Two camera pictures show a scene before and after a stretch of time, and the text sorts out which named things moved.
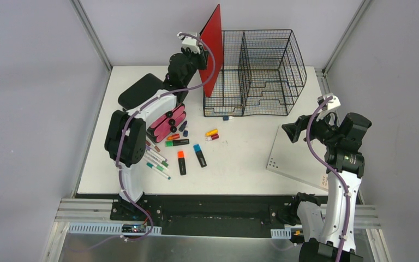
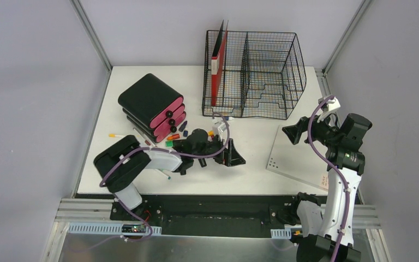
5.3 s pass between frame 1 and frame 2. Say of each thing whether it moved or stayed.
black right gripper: stayed
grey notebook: stayed
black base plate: stayed
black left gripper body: moved
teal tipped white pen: stayed
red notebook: moved
